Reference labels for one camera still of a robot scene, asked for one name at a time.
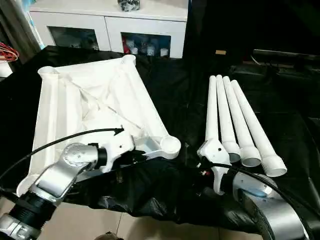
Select black work mat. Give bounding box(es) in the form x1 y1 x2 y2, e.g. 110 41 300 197
0 46 320 236

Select red cable bundle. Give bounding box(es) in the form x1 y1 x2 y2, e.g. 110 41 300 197
0 41 20 63

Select white plastic table top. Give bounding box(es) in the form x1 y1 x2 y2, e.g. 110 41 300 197
16 54 182 197

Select white plastic table leg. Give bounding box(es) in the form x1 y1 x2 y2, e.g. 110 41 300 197
204 75 220 144
229 79 289 178
215 74 242 164
222 76 263 168

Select white glass-door cabinet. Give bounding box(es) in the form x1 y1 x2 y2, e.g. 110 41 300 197
28 0 190 60

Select gray metal parts pile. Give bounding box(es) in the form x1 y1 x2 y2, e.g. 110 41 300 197
117 0 142 12

